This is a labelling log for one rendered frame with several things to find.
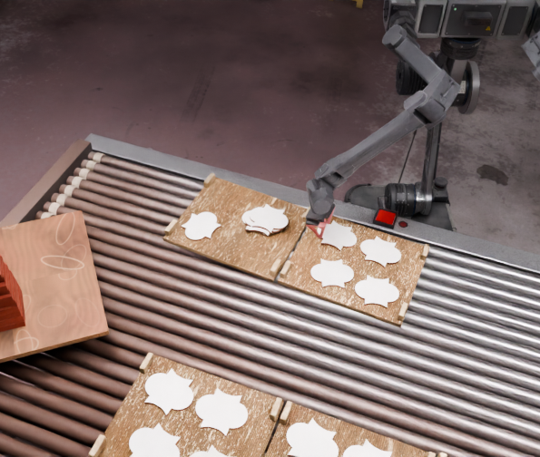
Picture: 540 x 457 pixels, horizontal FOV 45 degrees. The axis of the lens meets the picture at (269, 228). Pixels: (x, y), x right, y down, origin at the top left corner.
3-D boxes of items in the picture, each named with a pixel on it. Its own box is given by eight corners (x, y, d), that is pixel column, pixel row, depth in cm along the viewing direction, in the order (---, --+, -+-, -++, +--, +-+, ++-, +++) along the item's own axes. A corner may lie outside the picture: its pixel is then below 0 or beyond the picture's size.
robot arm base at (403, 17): (409, 35, 228) (416, 3, 220) (413, 47, 223) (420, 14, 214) (385, 34, 228) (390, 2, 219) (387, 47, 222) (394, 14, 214)
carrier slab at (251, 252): (212, 179, 244) (212, 175, 243) (314, 214, 233) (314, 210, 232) (162, 240, 222) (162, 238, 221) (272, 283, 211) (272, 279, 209)
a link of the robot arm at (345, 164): (445, 107, 191) (422, 85, 186) (447, 120, 187) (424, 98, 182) (336, 180, 216) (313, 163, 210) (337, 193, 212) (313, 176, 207)
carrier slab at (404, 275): (316, 213, 233) (317, 210, 232) (428, 250, 222) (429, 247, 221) (277, 283, 211) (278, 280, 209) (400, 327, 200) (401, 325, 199)
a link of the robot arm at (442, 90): (472, 92, 184) (451, 72, 179) (436, 128, 189) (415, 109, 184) (415, 39, 220) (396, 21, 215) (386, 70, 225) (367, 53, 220)
